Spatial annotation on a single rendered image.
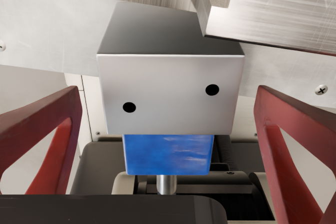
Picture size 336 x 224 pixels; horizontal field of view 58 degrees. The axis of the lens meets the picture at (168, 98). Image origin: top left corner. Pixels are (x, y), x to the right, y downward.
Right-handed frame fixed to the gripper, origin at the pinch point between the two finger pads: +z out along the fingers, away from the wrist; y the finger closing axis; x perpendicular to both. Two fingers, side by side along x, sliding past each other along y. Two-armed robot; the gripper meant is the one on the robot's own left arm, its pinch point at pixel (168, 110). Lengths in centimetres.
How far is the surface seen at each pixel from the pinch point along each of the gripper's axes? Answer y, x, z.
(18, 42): 7.6, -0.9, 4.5
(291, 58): -6.6, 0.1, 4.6
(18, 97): 56, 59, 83
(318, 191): -74, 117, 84
